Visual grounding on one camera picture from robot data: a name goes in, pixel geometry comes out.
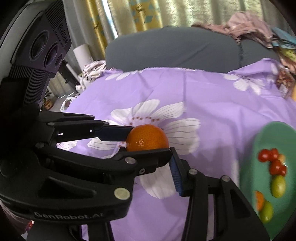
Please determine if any beige round fruit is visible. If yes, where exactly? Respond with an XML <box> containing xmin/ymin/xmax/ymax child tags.
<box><xmin>278</xmin><ymin>154</ymin><xmax>286</xmax><ymax>164</ymax></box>

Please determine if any pink crumpled cloth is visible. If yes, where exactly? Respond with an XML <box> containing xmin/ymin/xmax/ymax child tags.
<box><xmin>192</xmin><ymin>11</ymin><xmax>273</xmax><ymax>49</ymax></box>

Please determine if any patterned white cloth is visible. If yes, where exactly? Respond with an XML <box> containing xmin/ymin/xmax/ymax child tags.
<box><xmin>75</xmin><ymin>60</ymin><xmax>106</xmax><ymax>93</ymax></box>

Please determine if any clear box of dates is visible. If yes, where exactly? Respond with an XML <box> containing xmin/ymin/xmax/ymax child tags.
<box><xmin>275</xmin><ymin>68</ymin><xmax>295</xmax><ymax>99</ymax></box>

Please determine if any grey sofa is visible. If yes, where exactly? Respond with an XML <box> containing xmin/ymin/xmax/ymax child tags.
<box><xmin>105</xmin><ymin>27</ymin><xmax>279</xmax><ymax>73</ymax></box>

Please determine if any green fruit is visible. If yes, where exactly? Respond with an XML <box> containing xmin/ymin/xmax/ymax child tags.
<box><xmin>259</xmin><ymin>201</ymin><xmax>273</xmax><ymax>223</ymax></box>
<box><xmin>270</xmin><ymin>175</ymin><xmax>287</xmax><ymax>198</ymax></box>

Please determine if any yellow green curtain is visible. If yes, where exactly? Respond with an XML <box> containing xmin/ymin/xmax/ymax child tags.
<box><xmin>63</xmin><ymin>1</ymin><xmax>279</xmax><ymax>59</ymax></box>

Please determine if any pile of folded clothes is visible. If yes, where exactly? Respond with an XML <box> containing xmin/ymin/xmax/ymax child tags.
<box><xmin>272</xmin><ymin>27</ymin><xmax>295</xmax><ymax>75</ymax></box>

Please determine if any green fruit back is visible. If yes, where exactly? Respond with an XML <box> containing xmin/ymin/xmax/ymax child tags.
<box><xmin>259</xmin><ymin>201</ymin><xmax>273</xmax><ymax>223</ymax></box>

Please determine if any white paper roll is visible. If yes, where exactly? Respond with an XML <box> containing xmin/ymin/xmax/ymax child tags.
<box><xmin>73</xmin><ymin>44</ymin><xmax>93</xmax><ymax>71</ymax></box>

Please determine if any orange mandarin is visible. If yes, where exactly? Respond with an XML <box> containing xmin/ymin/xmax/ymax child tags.
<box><xmin>255</xmin><ymin>191</ymin><xmax>265</xmax><ymax>211</ymax></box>
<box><xmin>125</xmin><ymin>124</ymin><xmax>169</xmax><ymax>152</ymax></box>

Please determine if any red cherry tomato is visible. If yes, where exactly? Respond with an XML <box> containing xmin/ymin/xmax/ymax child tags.
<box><xmin>269</xmin><ymin>148</ymin><xmax>279</xmax><ymax>162</ymax></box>

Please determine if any green fruit front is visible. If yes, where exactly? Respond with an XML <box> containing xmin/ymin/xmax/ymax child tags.
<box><xmin>270</xmin><ymin>175</ymin><xmax>287</xmax><ymax>198</ymax></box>

